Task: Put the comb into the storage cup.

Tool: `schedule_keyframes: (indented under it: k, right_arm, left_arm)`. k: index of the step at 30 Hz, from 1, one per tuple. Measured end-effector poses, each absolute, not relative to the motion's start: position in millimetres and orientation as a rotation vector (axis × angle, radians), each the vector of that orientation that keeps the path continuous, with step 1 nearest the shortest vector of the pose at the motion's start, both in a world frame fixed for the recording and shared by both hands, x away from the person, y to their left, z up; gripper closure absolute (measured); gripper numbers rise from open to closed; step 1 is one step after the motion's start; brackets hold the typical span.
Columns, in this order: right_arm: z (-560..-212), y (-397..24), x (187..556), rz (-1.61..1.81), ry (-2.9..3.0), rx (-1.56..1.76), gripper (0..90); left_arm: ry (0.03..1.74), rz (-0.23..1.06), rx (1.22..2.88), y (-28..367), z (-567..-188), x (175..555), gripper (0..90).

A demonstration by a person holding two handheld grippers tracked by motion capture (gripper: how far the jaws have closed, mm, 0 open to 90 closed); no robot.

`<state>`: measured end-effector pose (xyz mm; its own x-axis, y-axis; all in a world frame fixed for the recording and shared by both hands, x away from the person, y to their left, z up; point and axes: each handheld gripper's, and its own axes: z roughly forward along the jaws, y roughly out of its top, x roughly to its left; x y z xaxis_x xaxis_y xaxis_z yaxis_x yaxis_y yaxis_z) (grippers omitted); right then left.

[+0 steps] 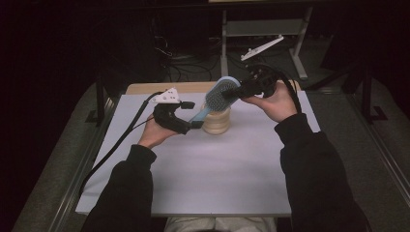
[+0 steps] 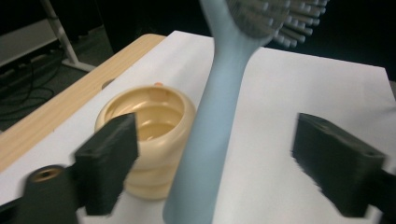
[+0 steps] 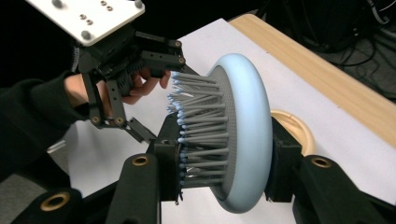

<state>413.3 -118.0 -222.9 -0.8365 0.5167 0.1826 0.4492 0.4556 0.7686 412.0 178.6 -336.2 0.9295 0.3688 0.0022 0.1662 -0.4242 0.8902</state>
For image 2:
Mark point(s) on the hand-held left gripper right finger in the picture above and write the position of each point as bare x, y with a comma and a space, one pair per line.
336, 161

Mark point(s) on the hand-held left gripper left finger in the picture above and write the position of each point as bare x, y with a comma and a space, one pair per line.
107, 161

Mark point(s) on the cream ringed cup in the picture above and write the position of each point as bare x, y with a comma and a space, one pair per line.
155, 137

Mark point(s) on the light blue hairbrush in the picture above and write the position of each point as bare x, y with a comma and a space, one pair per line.
214, 118

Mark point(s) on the white table mat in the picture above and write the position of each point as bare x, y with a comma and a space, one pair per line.
299, 87

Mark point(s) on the grey metal stand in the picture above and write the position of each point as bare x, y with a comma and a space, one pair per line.
28, 40

